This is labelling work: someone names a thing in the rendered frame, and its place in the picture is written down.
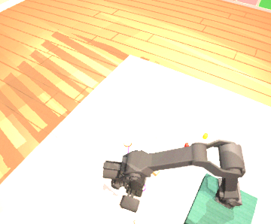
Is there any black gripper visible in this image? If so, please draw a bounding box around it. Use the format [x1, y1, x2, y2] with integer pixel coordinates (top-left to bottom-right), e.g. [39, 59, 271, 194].
[120, 178, 147, 213]

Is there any light wooden block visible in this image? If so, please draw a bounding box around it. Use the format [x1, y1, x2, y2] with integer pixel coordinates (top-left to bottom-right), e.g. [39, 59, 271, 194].
[153, 171, 160, 177]

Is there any pale yellow round button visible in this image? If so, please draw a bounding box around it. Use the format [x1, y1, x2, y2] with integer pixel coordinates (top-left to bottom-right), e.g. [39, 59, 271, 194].
[123, 139, 132, 147]

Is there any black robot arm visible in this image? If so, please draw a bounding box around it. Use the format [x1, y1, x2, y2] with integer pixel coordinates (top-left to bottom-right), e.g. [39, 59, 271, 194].
[102, 139, 246, 209]

